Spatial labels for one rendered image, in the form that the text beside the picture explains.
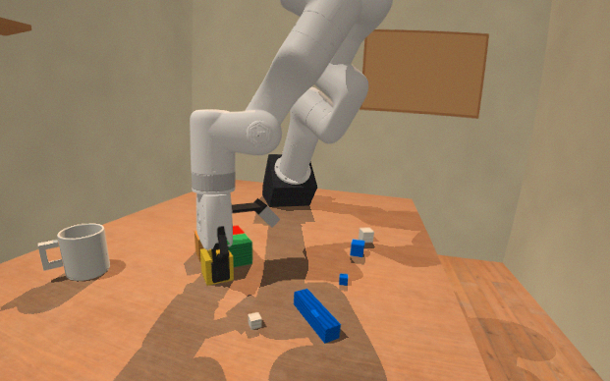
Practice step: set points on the yellow cube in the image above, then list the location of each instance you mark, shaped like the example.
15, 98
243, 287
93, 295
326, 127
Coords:
206, 259

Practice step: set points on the grey mug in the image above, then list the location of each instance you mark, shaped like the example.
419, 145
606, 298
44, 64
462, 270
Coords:
83, 259

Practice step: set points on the green cube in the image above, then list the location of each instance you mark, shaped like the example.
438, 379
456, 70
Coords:
241, 250

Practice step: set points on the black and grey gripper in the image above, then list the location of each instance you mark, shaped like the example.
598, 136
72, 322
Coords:
215, 221

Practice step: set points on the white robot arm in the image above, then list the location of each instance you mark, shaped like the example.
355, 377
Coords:
308, 53

